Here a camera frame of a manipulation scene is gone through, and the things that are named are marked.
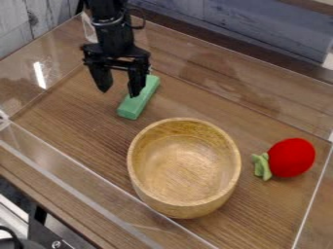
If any black metal table leg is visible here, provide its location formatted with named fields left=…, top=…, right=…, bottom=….
left=27, top=204, right=75, bottom=249

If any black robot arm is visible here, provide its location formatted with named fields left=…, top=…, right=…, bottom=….
left=81, top=0, right=151, bottom=97

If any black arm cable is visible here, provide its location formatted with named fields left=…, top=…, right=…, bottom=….
left=121, top=8, right=147, bottom=31

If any red plush strawberry toy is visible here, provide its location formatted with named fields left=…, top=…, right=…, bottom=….
left=251, top=138, right=315, bottom=181

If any grey sofa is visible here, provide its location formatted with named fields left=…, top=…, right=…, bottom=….
left=128, top=0, right=333, bottom=63

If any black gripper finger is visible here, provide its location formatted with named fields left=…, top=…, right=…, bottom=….
left=88, top=63, right=113, bottom=92
left=127, top=67, right=147, bottom=97

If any clear acrylic corner bracket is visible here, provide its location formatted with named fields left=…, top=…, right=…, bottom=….
left=80, top=13, right=97, bottom=43

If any clear acrylic front barrier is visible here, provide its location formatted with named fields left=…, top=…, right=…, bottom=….
left=0, top=112, right=216, bottom=249

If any green rectangular block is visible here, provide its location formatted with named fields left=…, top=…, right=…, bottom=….
left=117, top=75, right=160, bottom=120

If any brown wooden bowl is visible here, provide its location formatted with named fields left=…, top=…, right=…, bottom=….
left=125, top=118, right=242, bottom=219

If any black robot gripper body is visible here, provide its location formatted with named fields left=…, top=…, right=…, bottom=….
left=80, top=44, right=151, bottom=75

